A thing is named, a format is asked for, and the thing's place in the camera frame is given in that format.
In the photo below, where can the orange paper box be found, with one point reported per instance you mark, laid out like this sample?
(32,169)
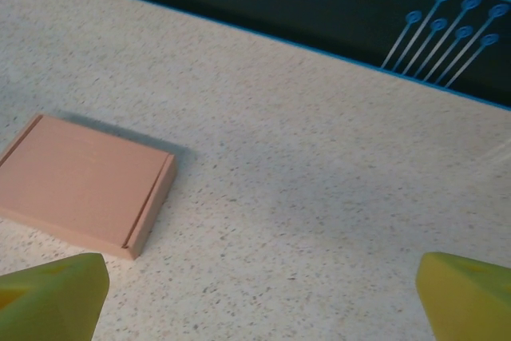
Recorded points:
(80,181)

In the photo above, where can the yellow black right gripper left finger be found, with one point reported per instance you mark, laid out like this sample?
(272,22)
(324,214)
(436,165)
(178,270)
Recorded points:
(48,301)

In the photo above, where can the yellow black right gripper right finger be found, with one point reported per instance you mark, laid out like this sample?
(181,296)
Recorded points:
(471,301)

